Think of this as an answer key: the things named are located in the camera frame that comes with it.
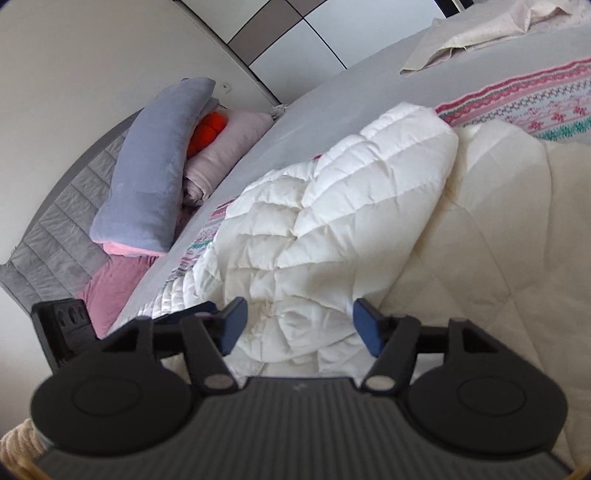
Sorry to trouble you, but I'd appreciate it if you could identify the grey quilted headboard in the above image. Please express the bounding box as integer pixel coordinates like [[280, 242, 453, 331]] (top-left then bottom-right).
[[0, 108, 144, 315]]

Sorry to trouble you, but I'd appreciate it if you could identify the pale pink pillow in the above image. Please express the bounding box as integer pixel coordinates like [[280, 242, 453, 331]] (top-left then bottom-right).
[[182, 108, 275, 208]]

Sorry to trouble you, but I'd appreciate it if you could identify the red green patterned blanket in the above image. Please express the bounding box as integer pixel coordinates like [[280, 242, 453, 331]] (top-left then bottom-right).
[[171, 58, 591, 282]]

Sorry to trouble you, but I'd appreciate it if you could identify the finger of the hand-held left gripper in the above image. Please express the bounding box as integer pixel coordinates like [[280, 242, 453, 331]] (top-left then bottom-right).
[[151, 302, 221, 328]]

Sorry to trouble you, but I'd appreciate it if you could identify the grey and white wardrobe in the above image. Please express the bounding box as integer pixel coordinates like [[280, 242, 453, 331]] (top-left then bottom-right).
[[198, 0, 458, 109]]

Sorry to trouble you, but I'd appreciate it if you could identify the cream quilted comforter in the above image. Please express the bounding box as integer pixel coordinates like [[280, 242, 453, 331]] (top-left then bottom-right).
[[383, 124, 591, 476]]

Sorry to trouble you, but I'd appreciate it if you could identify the blue-grey pillow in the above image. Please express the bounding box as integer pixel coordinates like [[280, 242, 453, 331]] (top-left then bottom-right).
[[90, 78, 218, 257]]

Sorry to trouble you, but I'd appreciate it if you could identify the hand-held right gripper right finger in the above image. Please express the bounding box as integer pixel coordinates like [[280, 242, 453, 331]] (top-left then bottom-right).
[[353, 299, 502, 393]]

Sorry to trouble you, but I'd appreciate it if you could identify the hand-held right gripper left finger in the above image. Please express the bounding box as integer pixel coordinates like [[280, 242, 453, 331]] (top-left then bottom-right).
[[99, 298, 247, 395]]

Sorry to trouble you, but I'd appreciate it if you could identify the grey bed sheet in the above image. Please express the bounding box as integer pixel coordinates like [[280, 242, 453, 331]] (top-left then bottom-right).
[[111, 11, 591, 328]]

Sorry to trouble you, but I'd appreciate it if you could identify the mauve pillow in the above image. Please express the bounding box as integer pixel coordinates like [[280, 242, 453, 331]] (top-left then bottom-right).
[[76, 253, 160, 340]]

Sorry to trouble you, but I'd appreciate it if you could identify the orange plush toy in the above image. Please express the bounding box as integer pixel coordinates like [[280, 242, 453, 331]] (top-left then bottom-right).
[[187, 111, 229, 158]]

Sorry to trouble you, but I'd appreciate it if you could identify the white quilted duvet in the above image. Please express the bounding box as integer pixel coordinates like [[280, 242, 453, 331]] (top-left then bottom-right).
[[113, 104, 460, 384]]

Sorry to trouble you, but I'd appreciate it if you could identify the cream dotted cloth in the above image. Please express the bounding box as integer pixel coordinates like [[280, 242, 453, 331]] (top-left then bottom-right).
[[399, 0, 591, 77]]

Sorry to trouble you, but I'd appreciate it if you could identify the beige rope basket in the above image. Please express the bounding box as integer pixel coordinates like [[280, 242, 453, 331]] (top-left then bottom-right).
[[0, 418, 47, 480]]

